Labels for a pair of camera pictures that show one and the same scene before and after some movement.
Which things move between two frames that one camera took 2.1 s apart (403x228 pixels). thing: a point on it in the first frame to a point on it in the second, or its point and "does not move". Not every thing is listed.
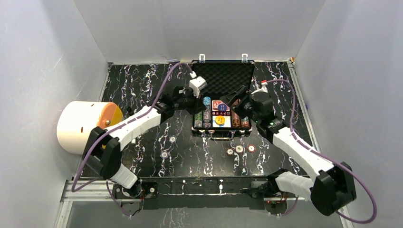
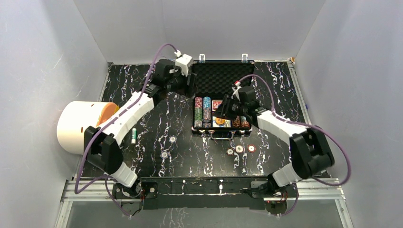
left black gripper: [191, 97] to [191, 83]
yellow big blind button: [220, 119] does not move
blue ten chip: [172, 139] does not move
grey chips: [164, 155] does not move
